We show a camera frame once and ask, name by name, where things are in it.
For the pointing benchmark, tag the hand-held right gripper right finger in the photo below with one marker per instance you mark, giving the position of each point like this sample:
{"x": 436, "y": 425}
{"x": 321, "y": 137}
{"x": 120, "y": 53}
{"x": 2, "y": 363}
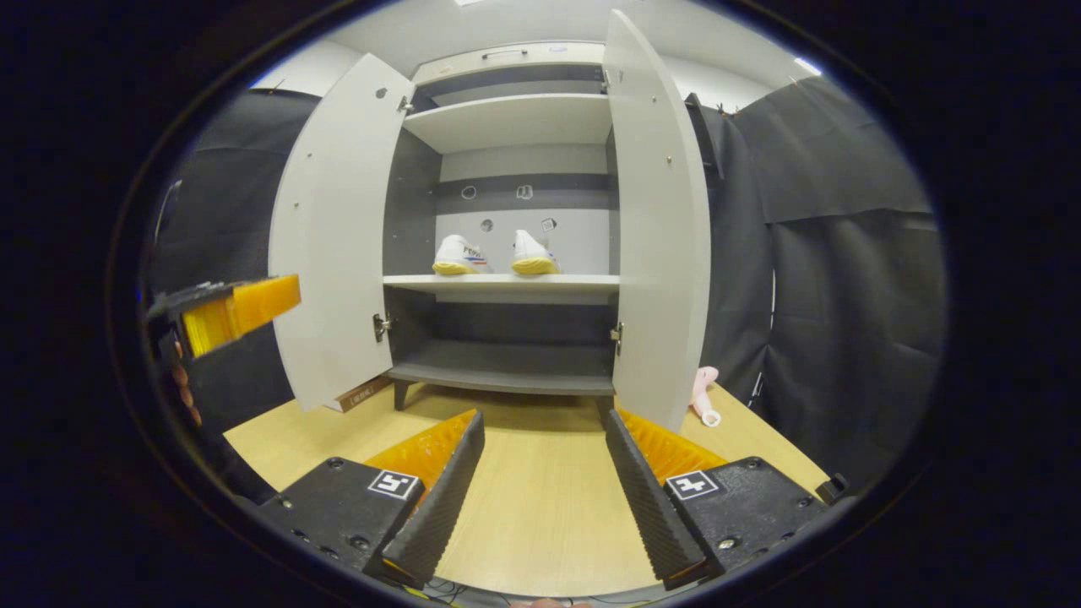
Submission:
{"x": 650, "y": 507}

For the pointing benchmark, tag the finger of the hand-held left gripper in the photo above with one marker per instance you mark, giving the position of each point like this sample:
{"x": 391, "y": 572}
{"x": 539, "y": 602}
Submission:
{"x": 194, "y": 295}

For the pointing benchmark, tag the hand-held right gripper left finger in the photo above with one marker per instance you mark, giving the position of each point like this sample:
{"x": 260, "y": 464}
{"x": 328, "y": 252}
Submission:
{"x": 435, "y": 507}

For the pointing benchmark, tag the light grey cabinet door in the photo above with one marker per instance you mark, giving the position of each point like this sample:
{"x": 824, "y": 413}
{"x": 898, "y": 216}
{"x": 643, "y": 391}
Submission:
{"x": 659, "y": 236}
{"x": 338, "y": 245}

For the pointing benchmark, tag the grey shoe cabinet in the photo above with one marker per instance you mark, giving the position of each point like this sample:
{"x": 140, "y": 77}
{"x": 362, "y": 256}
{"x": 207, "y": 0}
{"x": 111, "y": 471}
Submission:
{"x": 507, "y": 359}

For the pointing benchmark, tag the white canvas shoe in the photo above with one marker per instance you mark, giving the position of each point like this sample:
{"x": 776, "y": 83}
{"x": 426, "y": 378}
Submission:
{"x": 458, "y": 253}
{"x": 534, "y": 253}

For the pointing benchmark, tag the white cabinet shelf board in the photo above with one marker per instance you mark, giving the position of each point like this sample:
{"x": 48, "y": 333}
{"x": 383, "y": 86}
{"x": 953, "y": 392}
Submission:
{"x": 515, "y": 122}
{"x": 507, "y": 284}

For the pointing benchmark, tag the green and pink plush toy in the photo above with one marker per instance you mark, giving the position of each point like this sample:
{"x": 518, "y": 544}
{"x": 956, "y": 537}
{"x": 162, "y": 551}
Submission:
{"x": 703, "y": 393}

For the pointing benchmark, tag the brown cover book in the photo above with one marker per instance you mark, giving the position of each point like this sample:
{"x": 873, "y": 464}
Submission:
{"x": 363, "y": 394}

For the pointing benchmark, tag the black backdrop cloth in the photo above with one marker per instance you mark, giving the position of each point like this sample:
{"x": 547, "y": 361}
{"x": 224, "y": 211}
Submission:
{"x": 844, "y": 295}

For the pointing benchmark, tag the small ceiling light panel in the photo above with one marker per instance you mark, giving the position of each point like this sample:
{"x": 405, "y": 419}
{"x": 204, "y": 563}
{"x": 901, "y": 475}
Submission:
{"x": 808, "y": 66}

